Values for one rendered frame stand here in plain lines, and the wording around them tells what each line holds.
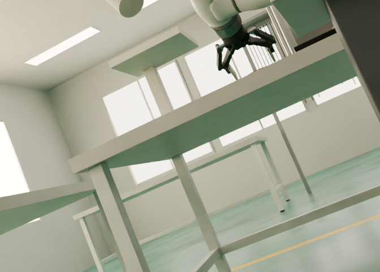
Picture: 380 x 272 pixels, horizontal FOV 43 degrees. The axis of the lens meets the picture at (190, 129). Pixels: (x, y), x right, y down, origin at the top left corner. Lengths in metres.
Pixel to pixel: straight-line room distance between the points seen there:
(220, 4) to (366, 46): 0.61
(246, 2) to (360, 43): 0.57
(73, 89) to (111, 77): 0.80
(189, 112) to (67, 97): 7.90
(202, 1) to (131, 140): 0.48
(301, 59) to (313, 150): 6.67
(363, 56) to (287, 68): 0.64
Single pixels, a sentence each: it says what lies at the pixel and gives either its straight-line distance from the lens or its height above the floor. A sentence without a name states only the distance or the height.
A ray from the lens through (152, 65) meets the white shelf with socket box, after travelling 2.49.
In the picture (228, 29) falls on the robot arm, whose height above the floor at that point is 0.88.
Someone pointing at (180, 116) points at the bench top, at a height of 0.72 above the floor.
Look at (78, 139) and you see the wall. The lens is 9.14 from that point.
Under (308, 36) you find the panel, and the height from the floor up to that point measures 0.87.
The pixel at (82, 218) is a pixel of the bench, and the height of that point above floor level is 0.69.
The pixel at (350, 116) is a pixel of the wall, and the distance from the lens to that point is 8.05.
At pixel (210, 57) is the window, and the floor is 2.48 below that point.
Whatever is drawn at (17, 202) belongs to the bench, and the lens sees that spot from 1.91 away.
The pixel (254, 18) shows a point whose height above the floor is 1.90.
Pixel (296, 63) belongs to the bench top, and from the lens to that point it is 1.39.
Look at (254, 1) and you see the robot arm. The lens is 1.29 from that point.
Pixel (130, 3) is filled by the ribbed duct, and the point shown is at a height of 1.57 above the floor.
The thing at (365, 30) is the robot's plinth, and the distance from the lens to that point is 0.78.
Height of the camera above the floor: 0.50
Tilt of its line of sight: 7 degrees up
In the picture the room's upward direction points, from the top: 23 degrees counter-clockwise
